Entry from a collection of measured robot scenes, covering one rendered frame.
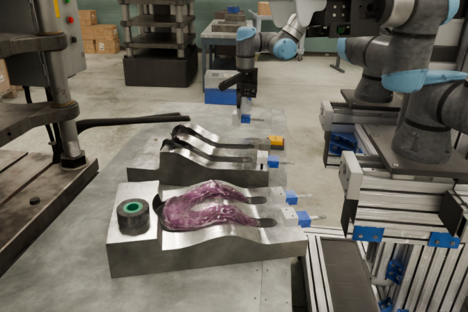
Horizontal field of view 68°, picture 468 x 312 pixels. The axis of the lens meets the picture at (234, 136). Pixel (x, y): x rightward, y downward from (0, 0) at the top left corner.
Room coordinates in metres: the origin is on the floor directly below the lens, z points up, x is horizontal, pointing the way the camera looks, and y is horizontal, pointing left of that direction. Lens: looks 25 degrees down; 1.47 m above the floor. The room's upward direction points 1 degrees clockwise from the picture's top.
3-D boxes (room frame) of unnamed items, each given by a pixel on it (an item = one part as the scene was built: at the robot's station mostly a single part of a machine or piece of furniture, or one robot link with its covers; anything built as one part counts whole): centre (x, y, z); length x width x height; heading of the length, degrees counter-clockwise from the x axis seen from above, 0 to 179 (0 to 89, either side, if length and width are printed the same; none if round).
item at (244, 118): (1.37, -0.06, 0.93); 0.13 x 0.05 x 0.05; 84
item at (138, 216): (0.71, 0.25, 0.93); 0.08 x 0.08 x 0.04
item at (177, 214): (0.80, 0.07, 0.90); 0.26 x 0.18 x 0.08; 101
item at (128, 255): (0.79, 0.07, 0.86); 0.50 x 0.26 x 0.11; 101
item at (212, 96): (4.38, 0.09, 0.11); 0.61 x 0.41 x 0.22; 88
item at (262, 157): (1.07, -0.15, 0.89); 0.13 x 0.05 x 0.05; 84
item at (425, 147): (0.88, -0.53, 1.09); 0.15 x 0.15 x 0.10
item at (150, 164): (1.16, 0.11, 0.87); 0.50 x 0.26 x 0.14; 84
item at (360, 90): (1.37, -0.57, 1.09); 0.15 x 0.15 x 0.10
